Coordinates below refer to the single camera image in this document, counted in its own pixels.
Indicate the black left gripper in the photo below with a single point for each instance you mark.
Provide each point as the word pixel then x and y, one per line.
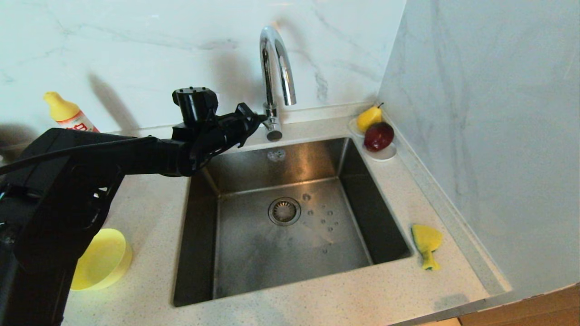
pixel 208 136

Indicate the orange dish soap bottle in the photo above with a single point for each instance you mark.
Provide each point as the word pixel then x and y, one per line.
pixel 63 111

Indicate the yellow plastic bowl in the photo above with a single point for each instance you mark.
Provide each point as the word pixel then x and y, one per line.
pixel 106 258

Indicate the yellow green sponge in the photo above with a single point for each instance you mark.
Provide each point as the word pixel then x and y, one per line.
pixel 428 237

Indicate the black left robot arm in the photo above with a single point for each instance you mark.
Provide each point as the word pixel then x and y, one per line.
pixel 68 190

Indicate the round metal sink drain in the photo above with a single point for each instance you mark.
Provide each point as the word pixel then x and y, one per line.
pixel 284 212

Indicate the stainless steel sink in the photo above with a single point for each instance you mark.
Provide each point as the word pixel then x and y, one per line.
pixel 253 271

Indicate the chrome gooseneck faucet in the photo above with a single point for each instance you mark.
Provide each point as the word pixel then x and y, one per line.
pixel 270 68

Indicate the yellow pear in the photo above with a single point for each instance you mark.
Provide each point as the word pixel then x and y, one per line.
pixel 368 119

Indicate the dark red apple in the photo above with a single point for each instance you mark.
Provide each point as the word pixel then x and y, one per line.
pixel 378 136

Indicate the small white saucer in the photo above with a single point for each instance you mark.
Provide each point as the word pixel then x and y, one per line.
pixel 386 156

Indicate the left wrist camera unit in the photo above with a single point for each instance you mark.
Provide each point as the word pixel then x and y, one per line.
pixel 195 104

